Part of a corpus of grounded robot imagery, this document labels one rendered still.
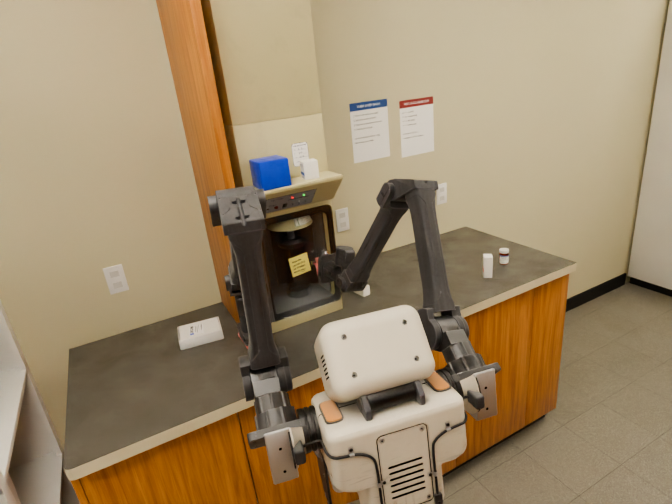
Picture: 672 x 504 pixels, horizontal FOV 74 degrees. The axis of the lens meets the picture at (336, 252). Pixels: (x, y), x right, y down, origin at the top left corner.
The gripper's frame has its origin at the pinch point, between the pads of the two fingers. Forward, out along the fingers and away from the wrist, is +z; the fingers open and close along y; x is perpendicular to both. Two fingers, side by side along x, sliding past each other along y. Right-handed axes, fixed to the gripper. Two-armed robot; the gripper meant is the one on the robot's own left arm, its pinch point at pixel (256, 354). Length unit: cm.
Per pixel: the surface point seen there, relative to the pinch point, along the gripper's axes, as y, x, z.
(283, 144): 34, -30, -53
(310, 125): 34, -41, -58
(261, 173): 23, -18, -47
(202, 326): 50, 7, 12
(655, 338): 21, -266, 110
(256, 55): 34, -26, -81
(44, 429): 76, 73, 48
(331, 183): 24, -42, -39
